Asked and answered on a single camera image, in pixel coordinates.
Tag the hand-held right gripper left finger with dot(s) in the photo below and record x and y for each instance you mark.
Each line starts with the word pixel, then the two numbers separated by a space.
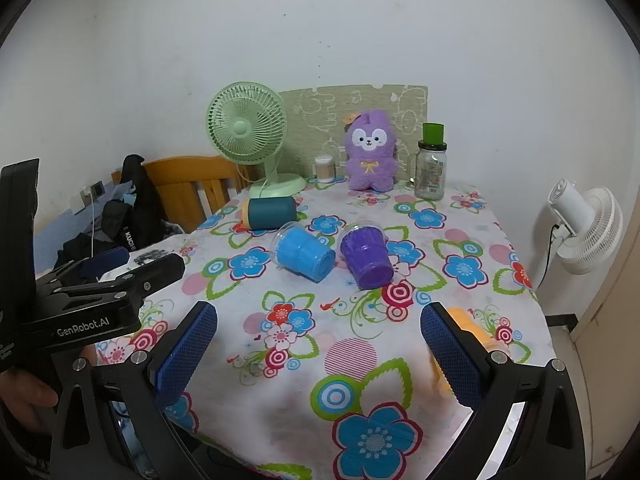
pixel 186 357

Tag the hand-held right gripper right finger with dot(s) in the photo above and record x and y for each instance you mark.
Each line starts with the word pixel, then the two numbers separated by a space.
pixel 450 360

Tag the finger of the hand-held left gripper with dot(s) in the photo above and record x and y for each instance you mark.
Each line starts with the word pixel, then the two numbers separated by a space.
pixel 107 258
pixel 155 270

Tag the orange plastic cup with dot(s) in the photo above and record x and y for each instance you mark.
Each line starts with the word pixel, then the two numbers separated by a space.
pixel 475 326

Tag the purple plastic cup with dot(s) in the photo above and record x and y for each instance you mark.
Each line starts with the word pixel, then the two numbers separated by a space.
pixel 367 260

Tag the dark teal cup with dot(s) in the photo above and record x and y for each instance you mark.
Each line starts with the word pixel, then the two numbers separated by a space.
pixel 272 212

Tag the blue plastic cup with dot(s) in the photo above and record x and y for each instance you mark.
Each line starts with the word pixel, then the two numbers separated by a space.
pixel 305 255

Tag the person's left hand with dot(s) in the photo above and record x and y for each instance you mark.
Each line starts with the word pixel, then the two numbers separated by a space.
pixel 25 395

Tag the black bag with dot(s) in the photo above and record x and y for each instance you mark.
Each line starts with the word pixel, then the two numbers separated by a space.
pixel 137 210

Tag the blue bed sheet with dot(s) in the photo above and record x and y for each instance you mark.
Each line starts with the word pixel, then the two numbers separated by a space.
pixel 55 230

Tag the wooden chair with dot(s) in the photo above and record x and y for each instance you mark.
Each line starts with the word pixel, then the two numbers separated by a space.
pixel 175 185

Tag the floral tablecloth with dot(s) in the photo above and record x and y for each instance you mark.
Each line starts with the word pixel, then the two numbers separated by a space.
pixel 320 320

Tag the green desk fan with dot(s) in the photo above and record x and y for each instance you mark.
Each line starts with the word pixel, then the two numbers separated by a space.
pixel 242 125

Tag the glass jar with green lid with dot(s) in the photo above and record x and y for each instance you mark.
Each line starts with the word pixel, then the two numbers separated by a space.
pixel 430 175

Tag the white clip fan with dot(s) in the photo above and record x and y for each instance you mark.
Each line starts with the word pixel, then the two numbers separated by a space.
pixel 595 230

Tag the cotton swab container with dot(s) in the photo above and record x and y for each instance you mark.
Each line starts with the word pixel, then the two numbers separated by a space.
pixel 324 169

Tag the purple plush toy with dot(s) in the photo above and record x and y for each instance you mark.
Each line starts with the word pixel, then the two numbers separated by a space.
pixel 371 157

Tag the green patterned board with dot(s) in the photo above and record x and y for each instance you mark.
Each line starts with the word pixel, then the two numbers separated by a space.
pixel 325 115

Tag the wall socket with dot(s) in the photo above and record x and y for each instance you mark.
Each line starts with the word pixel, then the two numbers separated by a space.
pixel 98 188

